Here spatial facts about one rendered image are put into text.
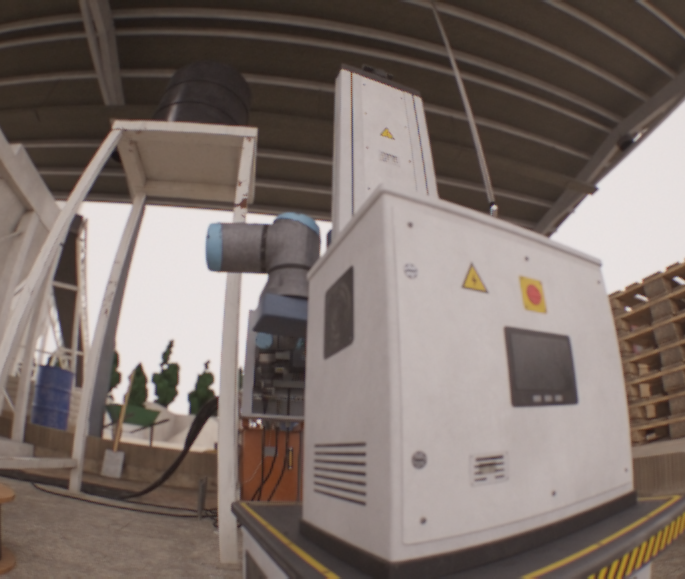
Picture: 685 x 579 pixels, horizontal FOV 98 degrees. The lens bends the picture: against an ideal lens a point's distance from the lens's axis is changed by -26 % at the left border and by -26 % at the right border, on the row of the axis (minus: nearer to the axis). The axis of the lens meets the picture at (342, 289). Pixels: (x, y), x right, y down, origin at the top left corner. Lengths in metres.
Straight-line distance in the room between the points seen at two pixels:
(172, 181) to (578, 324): 3.15
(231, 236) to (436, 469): 0.86
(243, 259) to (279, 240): 0.11
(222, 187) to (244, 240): 2.23
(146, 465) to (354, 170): 3.94
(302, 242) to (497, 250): 0.61
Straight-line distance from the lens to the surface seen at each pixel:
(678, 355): 2.60
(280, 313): 1.00
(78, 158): 7.94
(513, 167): 6.15
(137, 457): 4.60
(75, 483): 3.07
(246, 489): 2.65
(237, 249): 1.12
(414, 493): 0.47
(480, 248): 0.63
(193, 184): 3.38
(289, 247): 1.10
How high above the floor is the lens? 0.48
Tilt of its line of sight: 23 degrees up
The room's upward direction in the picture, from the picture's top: straight up
